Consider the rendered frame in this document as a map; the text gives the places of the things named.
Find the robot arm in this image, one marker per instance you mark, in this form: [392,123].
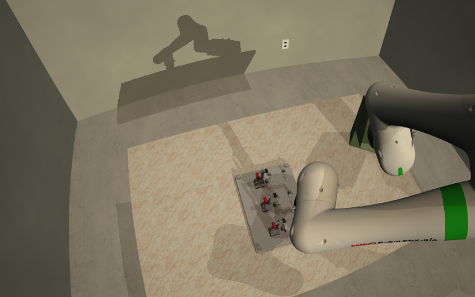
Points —
[442,214]

